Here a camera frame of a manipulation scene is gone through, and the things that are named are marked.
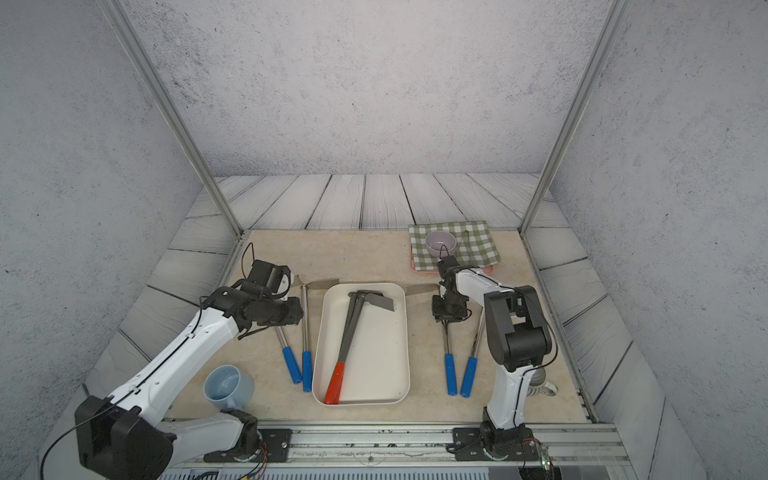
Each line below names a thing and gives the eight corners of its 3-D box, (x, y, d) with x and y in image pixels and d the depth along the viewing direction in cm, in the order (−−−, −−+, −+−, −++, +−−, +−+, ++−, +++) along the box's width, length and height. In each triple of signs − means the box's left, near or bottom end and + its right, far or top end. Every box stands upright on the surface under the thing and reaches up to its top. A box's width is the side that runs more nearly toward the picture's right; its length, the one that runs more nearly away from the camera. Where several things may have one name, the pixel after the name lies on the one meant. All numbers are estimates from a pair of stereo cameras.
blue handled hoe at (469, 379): (459, 395, 82) (461, 393, 81) (477, 309, 100) (478, 305, 99) (471, 399, 82) (472, 397, 80) (487, 311, 99) (488, 308, 98)
